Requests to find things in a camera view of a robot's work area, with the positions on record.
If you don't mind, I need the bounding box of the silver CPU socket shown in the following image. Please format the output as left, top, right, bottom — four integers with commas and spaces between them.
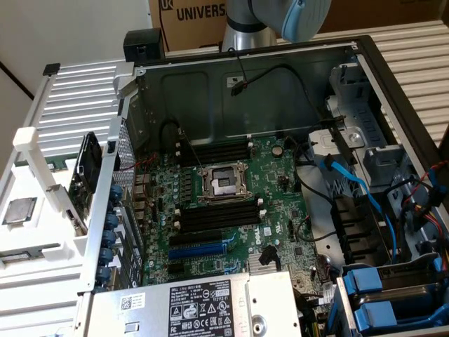
196, 159, 254, 205

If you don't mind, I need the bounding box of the thin socket locking lever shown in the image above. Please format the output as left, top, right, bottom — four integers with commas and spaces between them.
178, 129, 204, 171

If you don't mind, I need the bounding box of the green Dell motherboard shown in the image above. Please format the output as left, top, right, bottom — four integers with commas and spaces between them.
140, 135, 337, 306

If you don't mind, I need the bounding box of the long black expansion slot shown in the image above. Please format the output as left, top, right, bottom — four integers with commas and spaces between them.
168, 230, 225, 249

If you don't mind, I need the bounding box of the long blue expansion slot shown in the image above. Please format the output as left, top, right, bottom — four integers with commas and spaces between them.
167, 242, 228, 261

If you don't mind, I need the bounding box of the open black PC case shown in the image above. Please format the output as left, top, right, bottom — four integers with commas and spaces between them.
79, 34, 449, 337

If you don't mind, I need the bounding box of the silver finned heatsink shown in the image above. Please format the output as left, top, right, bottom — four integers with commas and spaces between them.
248, 258, 281, 275

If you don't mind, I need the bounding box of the black graphics card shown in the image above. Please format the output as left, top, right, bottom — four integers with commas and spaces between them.
67, 131, 103, 236

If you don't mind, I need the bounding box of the black fan shroud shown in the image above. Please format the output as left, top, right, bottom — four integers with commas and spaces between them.
331, 194, 390, 264

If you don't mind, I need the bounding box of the silver metal drive cage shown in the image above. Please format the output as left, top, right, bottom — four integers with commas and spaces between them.
324, 55, 404, 169

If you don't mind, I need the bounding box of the black plastic box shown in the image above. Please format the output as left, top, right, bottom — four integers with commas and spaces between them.
124, 28, 166, 63

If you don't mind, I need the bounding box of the printed Universal Robots cardboard box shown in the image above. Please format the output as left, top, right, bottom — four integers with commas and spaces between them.
147, 0, 229, 53

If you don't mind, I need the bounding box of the silver power supply unit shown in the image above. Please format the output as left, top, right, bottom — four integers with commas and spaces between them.
82, 270, 302, 337

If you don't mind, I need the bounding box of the disk bay with blue rails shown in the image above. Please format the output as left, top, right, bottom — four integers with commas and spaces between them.
331, 252, 449, 337

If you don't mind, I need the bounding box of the white parts rack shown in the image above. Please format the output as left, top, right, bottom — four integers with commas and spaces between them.
0, 126, 95, 271

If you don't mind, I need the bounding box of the silver CPU chip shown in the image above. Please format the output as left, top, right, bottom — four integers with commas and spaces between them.
1, 197, 38, 225

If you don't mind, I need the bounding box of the plain brown cardboard box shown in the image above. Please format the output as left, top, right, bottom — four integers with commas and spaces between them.
315, 0, 443, 35

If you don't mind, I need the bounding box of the black wire with plug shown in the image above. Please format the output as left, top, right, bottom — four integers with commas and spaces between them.
229, 47, 337, 124

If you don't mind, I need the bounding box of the blue flat SATA wire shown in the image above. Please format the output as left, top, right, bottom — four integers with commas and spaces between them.
321, 154, 399, 266

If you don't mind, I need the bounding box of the coloured power wire bundle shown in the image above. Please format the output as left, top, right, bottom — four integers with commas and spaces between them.
399, 161, 449, 264

